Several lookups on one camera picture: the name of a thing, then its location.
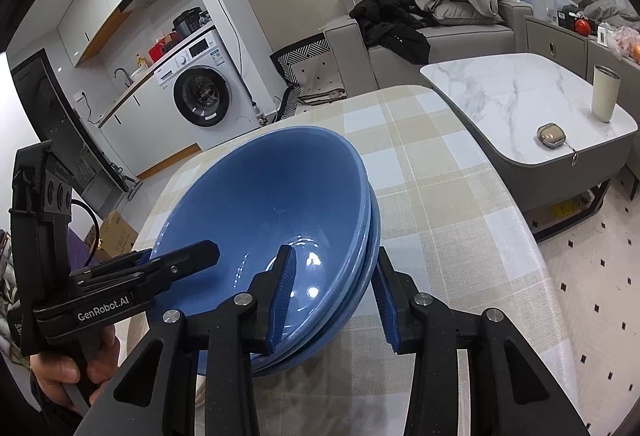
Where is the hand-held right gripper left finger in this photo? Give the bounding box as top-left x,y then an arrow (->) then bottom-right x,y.
75,244 -> 297,436

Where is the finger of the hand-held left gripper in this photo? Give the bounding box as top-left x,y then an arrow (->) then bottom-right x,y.
75,240 -> 221,292
70,248 -> 151,287

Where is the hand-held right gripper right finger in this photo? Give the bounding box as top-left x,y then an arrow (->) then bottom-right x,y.
371,247 -> 591,436

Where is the person's left forearm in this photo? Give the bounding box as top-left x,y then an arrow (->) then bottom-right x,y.
27,381 -> 83,436

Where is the person's left hand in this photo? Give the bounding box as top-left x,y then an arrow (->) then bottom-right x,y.
30,322 -> 122,409

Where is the cardboard box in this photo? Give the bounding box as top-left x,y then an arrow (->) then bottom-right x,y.
82,210 -> 140,262

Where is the purple bag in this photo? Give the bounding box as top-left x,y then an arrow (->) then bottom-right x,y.
67,226 -> 101,269

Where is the stick vacuum cleaner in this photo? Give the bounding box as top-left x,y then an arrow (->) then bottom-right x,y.
112,163 -> 146,189

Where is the checked tablecloth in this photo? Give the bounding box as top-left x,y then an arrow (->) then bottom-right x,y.
122,85 -> 581,436

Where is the white base cabinet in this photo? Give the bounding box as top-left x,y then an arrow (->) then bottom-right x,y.
95,66 -> 201,182

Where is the dark glass door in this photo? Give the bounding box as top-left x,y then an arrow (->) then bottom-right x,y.
10,51 -> 131,192

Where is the white washing machine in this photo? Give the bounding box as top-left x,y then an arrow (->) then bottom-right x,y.
152,28 -> 261,144

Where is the long dark tool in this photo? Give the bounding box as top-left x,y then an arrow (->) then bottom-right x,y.
299,88 -> 347,106

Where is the red box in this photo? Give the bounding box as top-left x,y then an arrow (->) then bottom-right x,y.
149,36 -> 176,62

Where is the black rice cooker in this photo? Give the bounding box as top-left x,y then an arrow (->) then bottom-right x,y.
172,7 -> 206,37

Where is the earbud case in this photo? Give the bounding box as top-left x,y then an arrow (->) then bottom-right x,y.
536,123 -> 566,149

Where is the marble coffee table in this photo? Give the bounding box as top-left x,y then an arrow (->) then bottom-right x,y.
419,52 -> 639,242

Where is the grey sofa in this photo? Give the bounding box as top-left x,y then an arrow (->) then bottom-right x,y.
322,0 -> 596,89

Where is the black jacket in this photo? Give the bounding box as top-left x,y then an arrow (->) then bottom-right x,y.
349,0 -> 432,64

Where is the cream tumbler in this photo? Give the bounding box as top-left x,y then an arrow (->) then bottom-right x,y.
591,64 -> 622,123

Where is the grey side cabinet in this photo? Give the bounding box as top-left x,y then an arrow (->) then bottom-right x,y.
524,13 -> 640,67

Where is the orange plastic bag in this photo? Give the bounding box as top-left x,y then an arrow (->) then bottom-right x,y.
610,27 -> 640,64

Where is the grey blanket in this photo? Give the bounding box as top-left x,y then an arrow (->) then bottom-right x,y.
580,0 -> 640,23

